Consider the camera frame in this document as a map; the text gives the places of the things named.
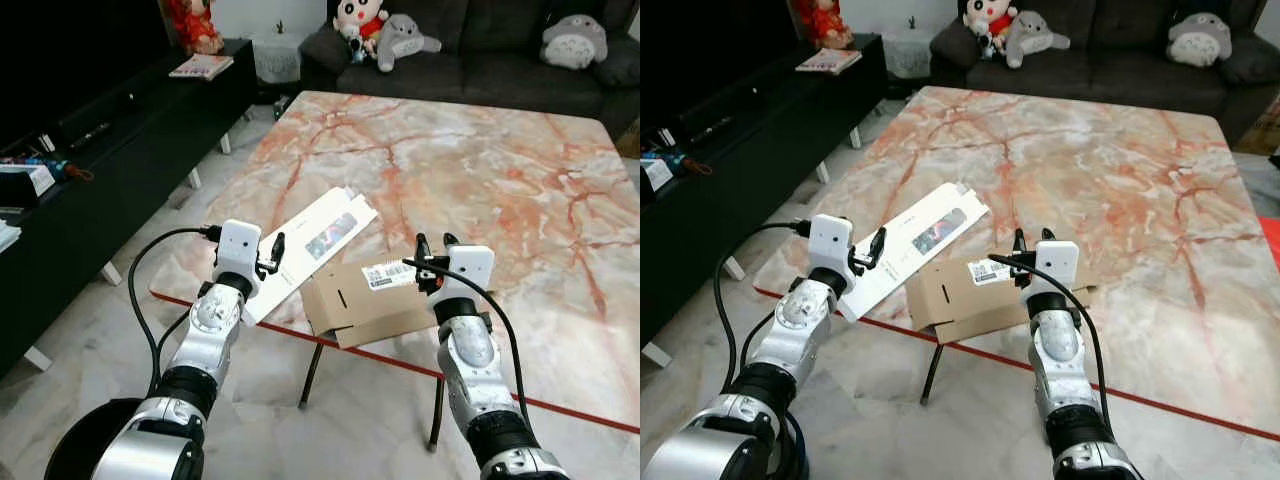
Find black table leg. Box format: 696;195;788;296
921;342;947;407
429;375;447;449
299;340;327;410

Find dark sofa cushion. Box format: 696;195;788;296
300;25;353;73
1222;33;1280;86
930;20;979;69
590;35;641;89

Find dark grey sofa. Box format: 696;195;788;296
930;0;1280;146
300;0;641;131

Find side table with white lace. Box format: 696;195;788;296
249;30;305;87
880;25;936;81

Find cartoon boy plush doll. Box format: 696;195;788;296
962;0;1019;61
333;0;392;67

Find red object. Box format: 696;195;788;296
1257;214;1280;273

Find black TV cabinet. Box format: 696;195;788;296
640;33;889;369
0;38;260;379

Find black remote control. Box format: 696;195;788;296
690;115;736;143
68;121;114;151

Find brown cardboard box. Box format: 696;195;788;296
905;255;1097;347
300;254;451;350

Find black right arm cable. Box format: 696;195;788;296
988;253;1113;421
403;257;532;431

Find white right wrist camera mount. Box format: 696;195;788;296
446;245;496;301
1035;240;1081;296

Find black television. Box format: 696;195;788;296
640;0;801;131
0;0;173;151

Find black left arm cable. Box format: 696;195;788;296
714;220;813;396
127;226;223;401

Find red white magazine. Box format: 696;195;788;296
796;48;863;76
168;54;236;81

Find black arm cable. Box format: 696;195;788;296
988;253;1113;421
403;257;532;431
127;226;223;401
714;220;813;396

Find blue orange small gadget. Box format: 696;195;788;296
660;148;714;179
40;153;95;184

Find red festive doll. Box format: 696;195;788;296
163;0;226;57
793;0;854;51

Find long white product box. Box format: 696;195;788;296
240;186;380;327
838;181;992;324

